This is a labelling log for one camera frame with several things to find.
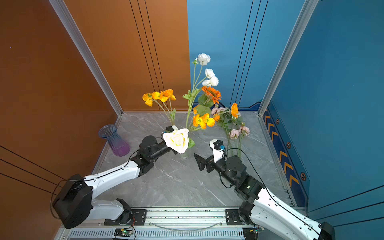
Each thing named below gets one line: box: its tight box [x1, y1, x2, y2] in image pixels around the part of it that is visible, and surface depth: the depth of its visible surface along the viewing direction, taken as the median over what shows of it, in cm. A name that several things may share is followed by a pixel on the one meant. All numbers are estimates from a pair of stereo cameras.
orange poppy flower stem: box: [142, 88, 177, 126], surface depth 62 cm
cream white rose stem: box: [163, 128, 195, 154], surface depth 44 cm
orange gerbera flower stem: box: [193, 86, 222, 117], surface depth 65 cm
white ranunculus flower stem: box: [182, 53, 219, 128], surface depth 67 cm
